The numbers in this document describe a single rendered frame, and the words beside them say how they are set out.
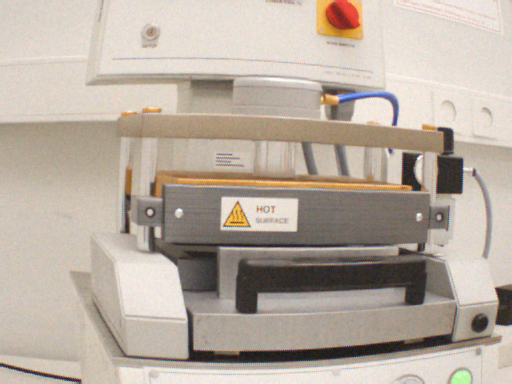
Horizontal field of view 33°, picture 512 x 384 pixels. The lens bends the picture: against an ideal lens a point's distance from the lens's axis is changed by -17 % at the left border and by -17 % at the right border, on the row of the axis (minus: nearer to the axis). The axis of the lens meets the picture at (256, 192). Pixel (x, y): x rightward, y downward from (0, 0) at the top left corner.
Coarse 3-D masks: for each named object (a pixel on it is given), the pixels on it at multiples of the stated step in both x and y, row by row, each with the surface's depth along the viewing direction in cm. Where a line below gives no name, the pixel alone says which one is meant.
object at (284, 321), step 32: (224, 256) 78; (256, 256) 78; (288, 256) 79; (320, 256) 79; (352, 256) 80; (224, 288) 78; (192, 320) 70; (224, 320) 71; (256, 320) 71; (288, 320) 72; (320, 320) 72; (352, 320) 73; (384, 320) 74; (416, 320) 75; (448, 320) 76; (224, 352) 73
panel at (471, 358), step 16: (448, 352) 75; (464, 352) 76; (480, 352) 76; (144, 368) 69; (160, 368) 69; (176, 368) 69; (304, 368) 72; (320, 368) 72; (336, 368) 72; (352, 368) 73; (368, 368) 73; (384, 368) 73; (400, 368) 74; (416, 368) 74; (432, 368) 74; (448, 368) 75; (464, 368) 75; (480, 368) 76
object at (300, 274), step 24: (240, 264) 71; (264, 264) 71; (288, 264) 72; (312, 264) 72; (336, 264) 72; (360, 264) 73; (384, 264) 73; (408, 264) 74; (240, 288) 71; (264, 288) 71; (288, 288) 72; (312, 288) 72; (336, 288) 73; (360, 288) 73; (384, 288) 74; (408, 288) 76
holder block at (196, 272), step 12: (156, 240) 94; (168, 252) 85; (180, 252) 86; (192, 252) 87; (204, 252) 88; (216, 252) 88; (180, 264) 81; (192, 264) 81; (204, 264) 82; (216, 264) 82; (180, 276) 81; (192, 276) 81; (204, 276) 82; (216, 276) 82; (192, 288) 81; (204, 288) 82
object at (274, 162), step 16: (256, 144) 90; (272, 144) 89; (288, 144) 90; (256, 160) 90; (272, 160) 89; (288, 160) 90; (160, 176) 88; (176, 176) 84; (192, 176) 84; (208, 176) 85; (224, 176) 87; (240, 176) 88; (256, 176) 90; (272, 176) 89; (288, 176) 90; (304, 176) 95; (320, 176) 96; (336, 176) 98; (160, 192) 88
